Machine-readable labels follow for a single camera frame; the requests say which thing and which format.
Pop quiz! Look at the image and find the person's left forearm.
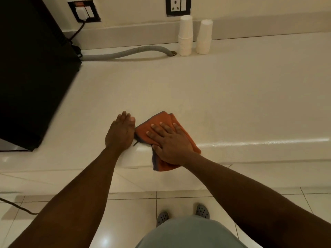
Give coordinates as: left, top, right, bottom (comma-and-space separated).
8, 147, 124, 248

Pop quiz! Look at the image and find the orange cleaning cloth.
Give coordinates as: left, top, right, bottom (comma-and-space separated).
133, 111, 202, 172

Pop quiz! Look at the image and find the person's right hand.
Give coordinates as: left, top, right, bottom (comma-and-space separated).
146, 122, 196, 166

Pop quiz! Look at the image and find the black floor cable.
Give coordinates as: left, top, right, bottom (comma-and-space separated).
0, 197, 40, 215

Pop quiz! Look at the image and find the black wall socket plate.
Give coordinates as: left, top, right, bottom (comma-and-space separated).
165, 0, 192, 17

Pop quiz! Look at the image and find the black appliance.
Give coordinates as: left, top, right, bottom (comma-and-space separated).
0, 0, 82, 152

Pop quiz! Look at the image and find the person's left hand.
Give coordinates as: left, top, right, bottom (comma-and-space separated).
105, 111, 136, 153

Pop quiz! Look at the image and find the black switch socket with plug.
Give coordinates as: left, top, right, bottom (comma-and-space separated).
68, 0, 101, 23

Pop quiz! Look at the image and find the short stack of white cups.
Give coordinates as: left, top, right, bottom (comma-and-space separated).
196, 19, 213, 55

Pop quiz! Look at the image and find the grey clog shoe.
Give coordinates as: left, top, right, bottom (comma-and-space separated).
195, 204, 210, 220
156, 211, 169, 228

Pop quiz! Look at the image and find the person's right forearm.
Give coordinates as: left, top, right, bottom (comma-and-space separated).
180, 152, 331, 248

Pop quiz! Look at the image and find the black power cable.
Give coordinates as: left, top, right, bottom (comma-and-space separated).
68, 20, 86, 58

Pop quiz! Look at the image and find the grey corrugated hose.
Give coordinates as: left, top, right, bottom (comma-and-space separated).
81, 45, 177, 61

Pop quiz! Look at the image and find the grey shirt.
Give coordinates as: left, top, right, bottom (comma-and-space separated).
135, 215, 249, 248

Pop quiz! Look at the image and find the tall stack of white cups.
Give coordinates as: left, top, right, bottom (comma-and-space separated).
178, 15, 193, 57

